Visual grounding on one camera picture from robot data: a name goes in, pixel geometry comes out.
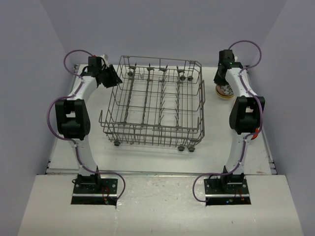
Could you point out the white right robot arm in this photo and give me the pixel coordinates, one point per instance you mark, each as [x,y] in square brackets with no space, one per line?
[245,119]

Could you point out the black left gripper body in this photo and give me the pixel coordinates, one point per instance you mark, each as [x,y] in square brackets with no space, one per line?
[109,78]

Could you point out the orange bowl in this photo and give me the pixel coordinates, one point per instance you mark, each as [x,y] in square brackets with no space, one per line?
[255,134]

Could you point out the floral white bowl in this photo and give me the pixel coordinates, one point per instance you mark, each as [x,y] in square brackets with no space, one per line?
[224,97]

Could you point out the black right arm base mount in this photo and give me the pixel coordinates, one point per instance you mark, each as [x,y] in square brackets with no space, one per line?
[226,190]

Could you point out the grey wire dish rack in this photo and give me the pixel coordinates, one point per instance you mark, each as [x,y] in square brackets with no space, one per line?
[160,102]

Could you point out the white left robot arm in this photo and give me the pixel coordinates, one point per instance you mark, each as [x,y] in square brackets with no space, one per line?
[72,118]

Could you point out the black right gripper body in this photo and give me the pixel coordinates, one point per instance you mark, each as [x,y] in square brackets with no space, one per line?
[220,80]

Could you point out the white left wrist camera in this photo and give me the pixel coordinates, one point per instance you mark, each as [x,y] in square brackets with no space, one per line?
[105,60]

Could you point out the pink rimmed white bowl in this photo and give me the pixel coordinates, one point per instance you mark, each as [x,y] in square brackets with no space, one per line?
[225,90]

